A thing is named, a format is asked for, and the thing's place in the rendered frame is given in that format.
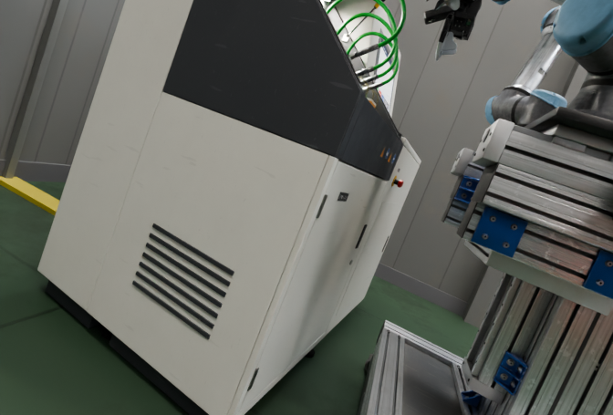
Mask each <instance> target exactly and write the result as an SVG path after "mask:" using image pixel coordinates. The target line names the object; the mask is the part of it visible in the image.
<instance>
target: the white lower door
mask: <svg viewBox="0 0 613 415"><path fill-rule="evenodd" d="M386 184H387V182H386V181H383V180H382V179H380V178H377V177H375V176H373V175H370V174H368V173H366V172H364V171H361V170H358V169H356V168H354V167H351V166H349V165H347V164H345V163H343V162H341V161H338V163H337V166H336V168H335V170H334V172H333V175H332V177H331V180H330V182H329V185H328V187H327V190H326V193H325V195H324V198H323V200H322V203H321V204H320V207H319V210H318V212H317V216H316V219H315V221H314V223H313V225H312V228H311V230H310V233H309V235H308V237H307V239H306V243H305V246H304V248H303V251H302V253H301V255H300V257H299V260H298V263H297V265H296V269H295V272H294V273H293V276H292V278H291V281H290V283H289V286H288V288H287V290H286V294H285V296H284V299H283V301H282V304H281V306H280V308H279V311H278V313H277V316H276V318H275V322H274V324H273V326H272V329H271V331H270V334H269V336H268V339H267V340H266V343H265V347H264V349H263V352H262V354H261V357H260V358H259V361H258V364H257V366H256V369H255V373H254V375H253V377H252V379H251V382H250V384H249V387H248V389H247V391H246V393H245V396H244V400H243V402H242V405H241V407H240V409H239V411H238V412H240V411H241V410H242V409H243V408H244V407H245V406H246V405H247V404H248V403H249V402H251V401H252V400H253V399H254V398H255V397H256V396H257V395H258V394H259V393H260V392H261V391H262V390H263V389H265V388H266V387H267V386H268V385H269V384H270V383H271V382H272V381H273V380H274V379H275V378H276V377H277V376H279V375H280V374H281V373H282V372H283V371H284V370H285V369H286V368H287V367H288V366H289V365H290V364H291V363H293V362H294V361H295V360H296V359H297V358H298V357H299V356H300V355H301V354H302V353H303V352H304V351H305V350H307V349H308V348H309V347H310V346H311V345H312V344H313V343H314V342H315V341H316V340H317V339H318V338H319V337H321V336H322V335H323V334H324V333H325V332H326V330H327V326H328V324H329V321H330V319H331V317H332V315H333V313H334V310H335V308H336V305H337V303H338V300H339V298H340V295H341V293H342V290H343V288H344V285H345V283H346V282H347V279H348V275H349V273H350V270H351V268H352V266H353V264H354V262H355V259H356V257H357V254H358V251H359V248H360V246H361V244H362V242H363V239H364V237H365V235H366V232H367V230H368V228H369V224H370V222H371V220H372V217H373V215H374V212H375V211H376V208H377V206H378V204H379V200H380V197H381V195H382V193H383V191H384V189H385V186H386Z"/></svg>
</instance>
